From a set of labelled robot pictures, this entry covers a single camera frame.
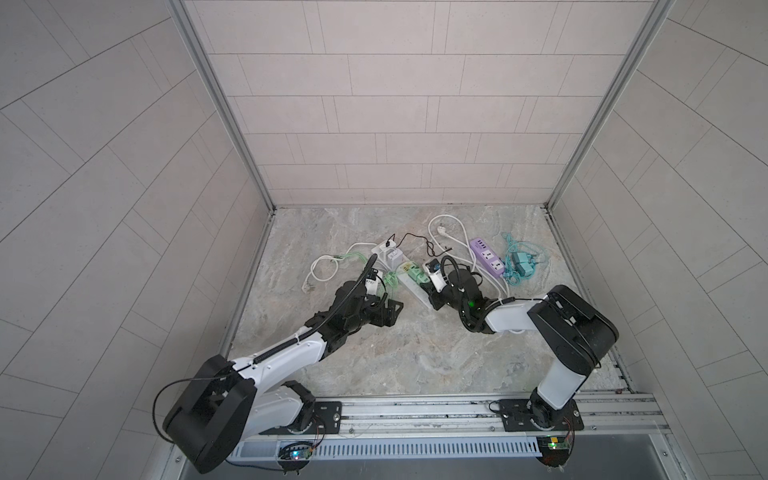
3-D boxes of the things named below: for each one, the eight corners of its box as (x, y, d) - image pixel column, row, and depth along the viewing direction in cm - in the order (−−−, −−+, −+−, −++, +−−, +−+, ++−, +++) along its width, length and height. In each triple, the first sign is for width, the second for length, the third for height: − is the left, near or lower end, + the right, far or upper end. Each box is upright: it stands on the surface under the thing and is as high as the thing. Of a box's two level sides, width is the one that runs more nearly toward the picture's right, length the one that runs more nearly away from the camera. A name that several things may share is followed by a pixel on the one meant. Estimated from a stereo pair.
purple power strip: (498, 278, 98) (500, 274, 96) (466, 244, 107) (467, 240, 105) (508, 271, 99) (510, 268, 98) (475, 238, 108) (477, 235, 106)
